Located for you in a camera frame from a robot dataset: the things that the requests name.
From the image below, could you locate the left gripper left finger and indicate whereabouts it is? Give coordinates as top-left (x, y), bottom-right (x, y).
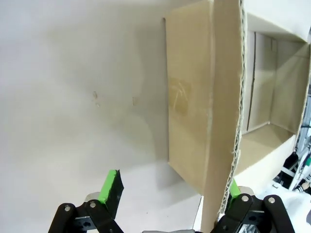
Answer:
top-left (48, 169), bottom-right (127, 233)

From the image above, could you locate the brown cardboard box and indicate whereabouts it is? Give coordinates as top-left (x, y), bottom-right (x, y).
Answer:
top-left (161, 0), bottom-right (311, 233)

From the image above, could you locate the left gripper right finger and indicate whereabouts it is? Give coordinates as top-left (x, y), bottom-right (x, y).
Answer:
top-left (213, 179), bottom-right (296, 233)

